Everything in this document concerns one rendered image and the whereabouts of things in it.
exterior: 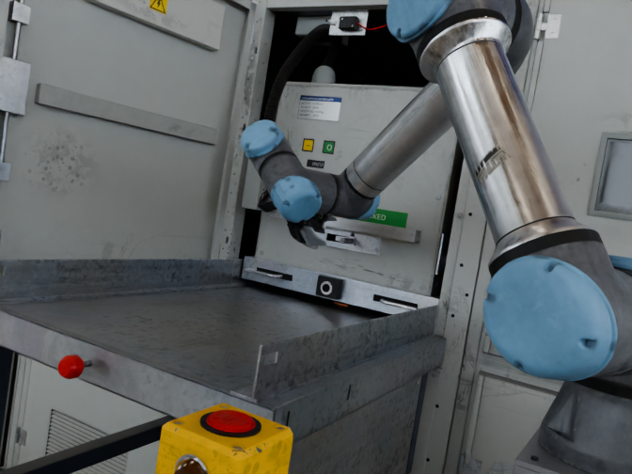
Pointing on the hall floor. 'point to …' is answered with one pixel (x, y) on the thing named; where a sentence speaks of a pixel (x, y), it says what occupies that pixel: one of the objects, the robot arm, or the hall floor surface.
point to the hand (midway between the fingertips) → (315, 235)
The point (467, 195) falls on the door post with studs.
